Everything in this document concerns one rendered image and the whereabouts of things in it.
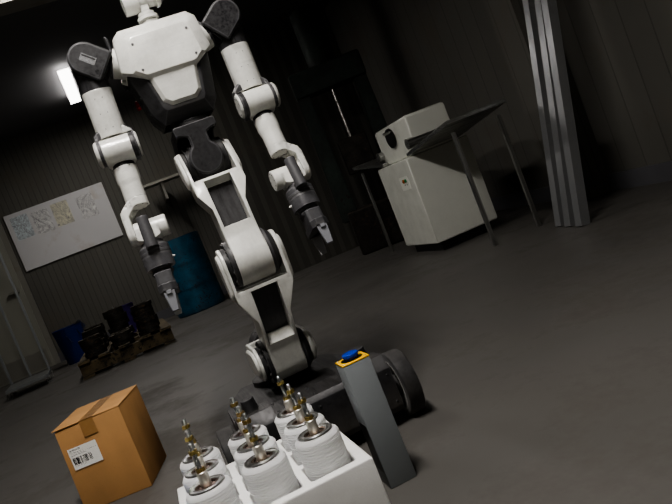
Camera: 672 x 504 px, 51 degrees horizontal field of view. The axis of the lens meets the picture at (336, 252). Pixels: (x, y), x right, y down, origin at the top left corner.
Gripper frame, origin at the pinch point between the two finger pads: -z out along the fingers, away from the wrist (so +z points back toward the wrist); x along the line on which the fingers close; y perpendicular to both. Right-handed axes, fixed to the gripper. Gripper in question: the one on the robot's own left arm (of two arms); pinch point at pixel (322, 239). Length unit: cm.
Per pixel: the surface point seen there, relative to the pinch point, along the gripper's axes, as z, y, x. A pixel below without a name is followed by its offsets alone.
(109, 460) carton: -29, -84, -59
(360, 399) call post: -48, -20, 37
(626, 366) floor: -70, 48, 34
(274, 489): -56, -48, 55
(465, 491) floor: -75, -11, 48
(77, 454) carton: -22, -92, -59
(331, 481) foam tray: -60, -38, 57
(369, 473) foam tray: -62, -30, 57
